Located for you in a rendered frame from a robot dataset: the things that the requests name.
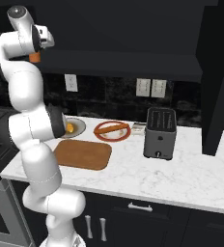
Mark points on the black upper cabinet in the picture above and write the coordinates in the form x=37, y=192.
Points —
x=123, y=35

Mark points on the orange cylindrical object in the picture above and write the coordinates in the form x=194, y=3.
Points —
x=35, y=57

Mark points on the brown baguette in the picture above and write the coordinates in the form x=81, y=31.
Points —
x=111, y=128

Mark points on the red round plate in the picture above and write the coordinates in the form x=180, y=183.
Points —
x=112, y=137

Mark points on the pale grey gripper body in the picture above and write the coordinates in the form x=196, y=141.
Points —
x=48, y=40

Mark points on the white wall outlet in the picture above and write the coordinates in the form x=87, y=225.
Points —
x=71, y=82
x=143, y=87
x=158, y=88

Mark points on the brown wooden cutting board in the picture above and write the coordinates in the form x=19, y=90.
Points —
x=83, y=154

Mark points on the yellow croissant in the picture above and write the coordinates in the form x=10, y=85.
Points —
x=70, y=128

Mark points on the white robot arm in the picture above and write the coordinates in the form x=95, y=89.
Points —
x=33, y=128

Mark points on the grey toaster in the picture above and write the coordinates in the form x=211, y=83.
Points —
x=159, y=138

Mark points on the black tall cabinet panel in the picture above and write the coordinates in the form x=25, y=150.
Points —
x=218, y=80

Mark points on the grey round plate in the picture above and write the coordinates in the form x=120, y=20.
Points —
x=79, y=126

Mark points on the black cabinet door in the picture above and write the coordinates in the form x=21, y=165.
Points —
x=109, y=233
x=81, y=226

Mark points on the black drawer front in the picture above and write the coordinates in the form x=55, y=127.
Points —
x=210, y=222
x=162, y=210

